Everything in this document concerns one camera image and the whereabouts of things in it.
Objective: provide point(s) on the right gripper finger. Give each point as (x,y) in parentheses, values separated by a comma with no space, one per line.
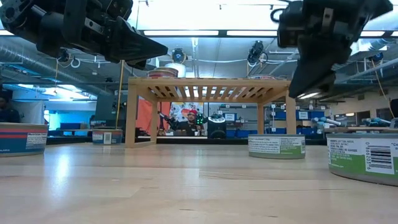
(314,71)

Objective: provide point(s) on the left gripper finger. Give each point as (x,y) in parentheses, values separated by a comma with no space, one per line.
(133,43)
(137,64)

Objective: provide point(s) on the red blue pull-tab can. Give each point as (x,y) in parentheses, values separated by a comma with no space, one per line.
(107,137)
(18,140)
(160,73)

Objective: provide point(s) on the green label flat-lid can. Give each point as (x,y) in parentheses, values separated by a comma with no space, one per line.
(276,146)
(261,76)
(357,155)

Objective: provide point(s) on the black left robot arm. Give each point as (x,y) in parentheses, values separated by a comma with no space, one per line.
(12,12)

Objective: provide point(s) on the black background robot arm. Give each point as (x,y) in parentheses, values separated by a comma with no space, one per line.
(166,119)

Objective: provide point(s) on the wooden slatted shelf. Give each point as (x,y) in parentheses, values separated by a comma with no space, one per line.
(211,81)

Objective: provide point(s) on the blue storage bin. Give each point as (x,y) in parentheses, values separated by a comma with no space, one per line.
(303,114)
(242,133)

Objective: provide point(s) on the white cylindrical object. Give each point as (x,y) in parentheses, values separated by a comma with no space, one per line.
(182,71)

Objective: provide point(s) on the ceiling light panel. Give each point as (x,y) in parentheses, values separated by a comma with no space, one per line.
(252,32)
(180,32)

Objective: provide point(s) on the orange banner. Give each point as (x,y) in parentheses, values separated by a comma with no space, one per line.
(144,115)

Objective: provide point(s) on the grey panel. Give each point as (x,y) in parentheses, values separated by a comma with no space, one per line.
(107,109)

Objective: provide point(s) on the colourful poster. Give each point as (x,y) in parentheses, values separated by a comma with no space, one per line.
(183,110)

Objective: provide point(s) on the person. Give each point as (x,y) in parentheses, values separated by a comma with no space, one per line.
(7,113)
(190,126)

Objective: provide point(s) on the black ceiling camera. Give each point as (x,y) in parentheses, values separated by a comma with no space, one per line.
(178,56)
(256,51)

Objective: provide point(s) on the silver ventilation duct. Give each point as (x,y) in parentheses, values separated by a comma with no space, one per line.
(28,60)

